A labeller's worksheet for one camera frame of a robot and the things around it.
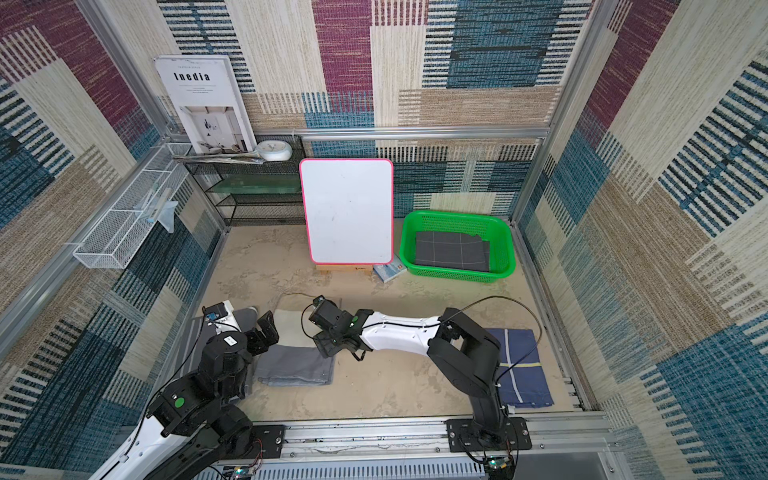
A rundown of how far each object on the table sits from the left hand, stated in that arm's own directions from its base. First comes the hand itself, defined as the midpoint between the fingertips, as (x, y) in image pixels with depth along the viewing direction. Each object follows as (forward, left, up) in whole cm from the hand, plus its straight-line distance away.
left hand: (257, 318), depth 74 cm
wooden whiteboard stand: (+25, -18, -15) cm, 34 cm away
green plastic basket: (+38, -69, -9) cm, 79 cm away
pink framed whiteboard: (+35, -21, +4) cm, 40 cm away
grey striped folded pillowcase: (+5, +24, -17) cm, 30 cm away
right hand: (+2, -15, -14) cm, 21 cm away
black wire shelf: (+40, +5, +6) cm, 41 cm away
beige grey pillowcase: (-4, -5, -18) cm, 19 cm away
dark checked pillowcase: (+32, -55, -14) cm, 66 cm away
